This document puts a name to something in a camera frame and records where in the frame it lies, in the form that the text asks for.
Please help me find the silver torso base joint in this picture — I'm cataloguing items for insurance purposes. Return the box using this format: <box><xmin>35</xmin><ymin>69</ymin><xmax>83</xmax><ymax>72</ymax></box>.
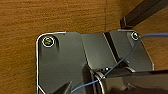
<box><xmin>89</xmin><ymin>68</ymin><xmax>111</xmax><ymax>94</ymax></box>

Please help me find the round ringed base button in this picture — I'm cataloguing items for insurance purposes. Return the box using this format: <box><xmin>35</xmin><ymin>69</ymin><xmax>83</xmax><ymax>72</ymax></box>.
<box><xmin>42</xmin><ymin>35</ymin><xmax>57</xmax><ymax>49</ymax></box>

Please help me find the blue cable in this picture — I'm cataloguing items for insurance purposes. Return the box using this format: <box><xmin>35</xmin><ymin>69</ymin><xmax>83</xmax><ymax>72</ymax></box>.
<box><xmin>70</xmin><ymin>32</ymin><xmax>168</xmax><ymax>93</ymax></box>

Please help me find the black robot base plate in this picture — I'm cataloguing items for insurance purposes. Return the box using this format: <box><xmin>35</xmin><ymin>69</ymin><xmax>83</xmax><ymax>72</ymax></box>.
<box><xmin>34</xmin><ymin>30</ymin><xmax>155</xmax><ymax>94</ymax></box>

